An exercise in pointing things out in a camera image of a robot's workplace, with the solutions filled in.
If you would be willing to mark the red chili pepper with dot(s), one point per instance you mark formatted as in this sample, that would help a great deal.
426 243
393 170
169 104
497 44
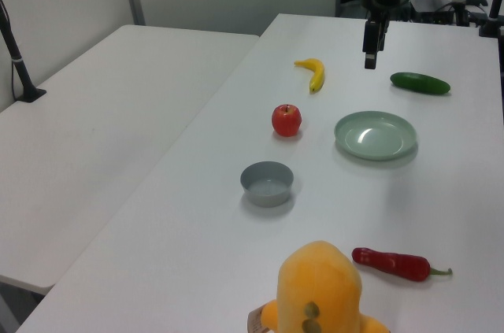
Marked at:
390 264

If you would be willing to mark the small grey bowl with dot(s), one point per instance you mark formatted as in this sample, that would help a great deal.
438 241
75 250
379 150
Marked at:
267 185

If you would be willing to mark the pale green plate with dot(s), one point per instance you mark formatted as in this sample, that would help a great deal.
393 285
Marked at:
376 136

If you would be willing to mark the green cucumber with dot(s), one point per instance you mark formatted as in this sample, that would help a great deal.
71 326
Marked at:
419 83

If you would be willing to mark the red apple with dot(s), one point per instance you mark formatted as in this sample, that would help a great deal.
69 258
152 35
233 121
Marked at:
287 120

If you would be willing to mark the yellow banana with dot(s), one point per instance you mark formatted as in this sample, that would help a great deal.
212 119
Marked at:
317 73

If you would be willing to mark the black pole with white band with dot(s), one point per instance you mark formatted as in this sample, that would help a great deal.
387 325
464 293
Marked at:
17 61

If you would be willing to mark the black camera stand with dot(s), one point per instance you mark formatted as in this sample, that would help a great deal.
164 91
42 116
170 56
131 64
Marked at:
494 2

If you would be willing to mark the orange plush toy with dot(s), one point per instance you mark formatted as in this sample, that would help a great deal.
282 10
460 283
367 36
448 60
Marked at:
319 289

